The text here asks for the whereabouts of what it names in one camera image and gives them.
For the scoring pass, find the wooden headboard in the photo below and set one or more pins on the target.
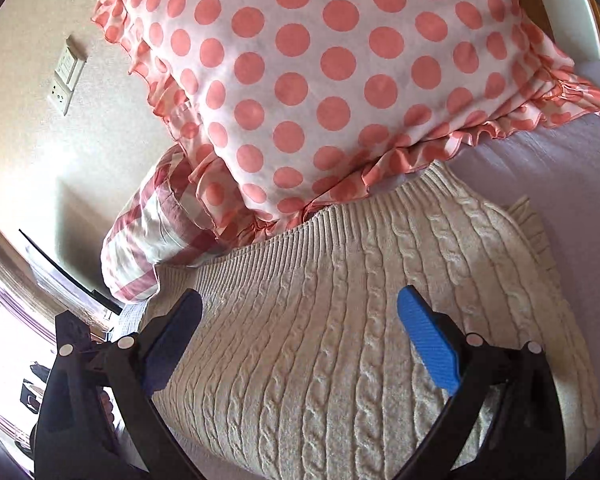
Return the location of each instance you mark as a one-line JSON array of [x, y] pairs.
[[587, 5]]

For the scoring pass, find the white wall socket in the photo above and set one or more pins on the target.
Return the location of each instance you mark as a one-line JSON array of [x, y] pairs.
[[60, 95]]

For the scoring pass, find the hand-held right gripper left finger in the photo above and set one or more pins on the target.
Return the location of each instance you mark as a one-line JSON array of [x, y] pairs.
[[167, 345]]

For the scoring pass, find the pink polka dot pillow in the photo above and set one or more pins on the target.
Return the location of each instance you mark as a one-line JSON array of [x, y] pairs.
[[330, 85]]

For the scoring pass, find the pink striped pillow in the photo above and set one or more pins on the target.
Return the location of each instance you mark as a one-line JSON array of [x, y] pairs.
[[145, 240]]

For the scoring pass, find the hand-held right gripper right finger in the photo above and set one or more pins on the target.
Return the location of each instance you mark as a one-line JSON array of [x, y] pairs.
[[425, 340]]

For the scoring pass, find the white wall switch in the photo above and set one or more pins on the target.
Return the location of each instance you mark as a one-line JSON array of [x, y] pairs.
[[68, 63]]

